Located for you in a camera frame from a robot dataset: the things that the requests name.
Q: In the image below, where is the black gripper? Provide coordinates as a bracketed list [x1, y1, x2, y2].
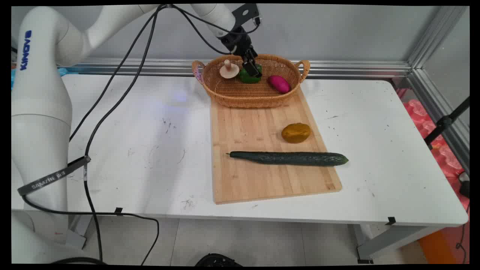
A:
[219, 25, 260, 73]

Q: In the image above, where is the green toy bell pepper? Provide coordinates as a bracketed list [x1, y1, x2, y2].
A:
[239, 64, 263, 84]

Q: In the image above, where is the yellow-brown toy potato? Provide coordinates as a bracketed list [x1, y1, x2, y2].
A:
[281, 123, 311, 144]

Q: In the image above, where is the beige toy mushroom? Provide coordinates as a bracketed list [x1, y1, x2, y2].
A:
[219, 59, 240, 79]

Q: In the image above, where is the woven wicker basket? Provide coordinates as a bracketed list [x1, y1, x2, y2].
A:
[192, 54, 311, 109]

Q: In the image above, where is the purple toy sweet potato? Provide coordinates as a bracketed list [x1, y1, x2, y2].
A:
[268, 75, 291, 94]

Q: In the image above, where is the dark green toy cucumber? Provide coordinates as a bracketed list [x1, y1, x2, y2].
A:
[227, 151, 349, 167]

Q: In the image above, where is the wooden cutting board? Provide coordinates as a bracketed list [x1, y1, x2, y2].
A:
[209, 86, 342, 205]

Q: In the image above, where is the black round floor object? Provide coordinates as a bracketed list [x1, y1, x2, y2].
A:
[195, 253, 242, 267]

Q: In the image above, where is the black tripod stand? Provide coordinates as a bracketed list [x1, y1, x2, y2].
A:
[424, 97, 470, 147]

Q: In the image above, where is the pink foam packaging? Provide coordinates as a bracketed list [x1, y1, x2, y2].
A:
[397, 88, 470, 210]

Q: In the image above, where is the grey table leg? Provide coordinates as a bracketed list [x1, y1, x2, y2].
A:
[352, 224, 447, 264]
[66, 214, 94, 250]

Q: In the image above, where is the small black device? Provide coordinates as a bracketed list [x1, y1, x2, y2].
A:
[458, 172, 470, 198]

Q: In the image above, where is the orange floor object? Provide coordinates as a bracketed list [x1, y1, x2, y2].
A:
[418, 229, 450, 265]

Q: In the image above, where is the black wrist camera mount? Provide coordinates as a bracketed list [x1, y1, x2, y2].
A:
[232, 4, 262, 26]

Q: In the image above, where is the black camera cable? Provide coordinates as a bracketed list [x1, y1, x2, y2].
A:
[176, 6, 261, 36]

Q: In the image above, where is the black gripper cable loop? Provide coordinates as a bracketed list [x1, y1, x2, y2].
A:
[167, 4, 231, 56]

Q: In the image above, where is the aluminium frame rail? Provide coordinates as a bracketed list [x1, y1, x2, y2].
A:
[407, 69, 470, 173]
[56, 57, 413, 78]

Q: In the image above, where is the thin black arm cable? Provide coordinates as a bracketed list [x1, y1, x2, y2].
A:
[69, 6, 165, 142]

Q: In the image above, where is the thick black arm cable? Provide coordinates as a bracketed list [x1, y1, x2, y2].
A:
[83, 4, 167, 263]

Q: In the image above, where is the aluminium frame post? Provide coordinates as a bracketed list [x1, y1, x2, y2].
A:
[407, 6, 469, 70]

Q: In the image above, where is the black floor cable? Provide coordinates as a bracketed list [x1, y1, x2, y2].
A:
[22, 195, 160, 265]

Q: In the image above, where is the grey velcro cable strap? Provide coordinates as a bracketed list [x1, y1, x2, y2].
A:
[17, 156, 91, 196]

